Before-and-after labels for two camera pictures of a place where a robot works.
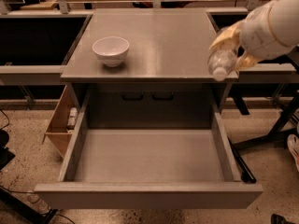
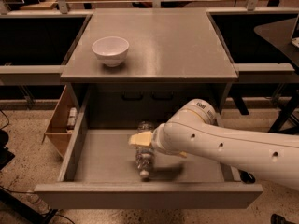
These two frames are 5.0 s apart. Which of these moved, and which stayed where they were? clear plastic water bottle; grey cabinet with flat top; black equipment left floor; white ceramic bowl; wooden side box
Moved: clear plastic water bottle
Stayed: grey cabinet with flat top; black equipment left floor; white ceramic bowl; wooden side box
